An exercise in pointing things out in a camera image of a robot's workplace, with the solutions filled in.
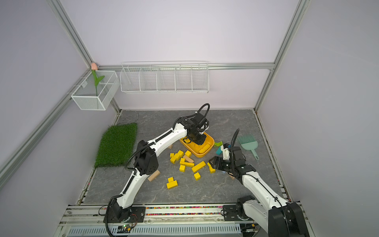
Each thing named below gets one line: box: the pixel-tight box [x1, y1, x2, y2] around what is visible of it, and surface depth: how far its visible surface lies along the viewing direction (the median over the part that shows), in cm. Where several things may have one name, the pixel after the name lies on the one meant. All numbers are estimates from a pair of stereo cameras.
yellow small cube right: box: [193, 171, 201, 181], surface depth 86 cm
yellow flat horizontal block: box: [179, 161, 195, 167], surface depth 91 cm
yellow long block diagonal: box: [191, 160, 207, 173], surface depth 91 cm
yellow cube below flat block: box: [179, 164, 186, 173], surface depth 89 cm
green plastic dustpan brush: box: [237, 134, 260, 161], surface depth 101 cm
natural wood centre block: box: [182, 155, 195, 163], surface depth 93 cm
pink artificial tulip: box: [90, 62, 105, 97], surface depth 92 cm
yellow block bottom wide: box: [166, 177, 179, 190], surface depth 84 cm
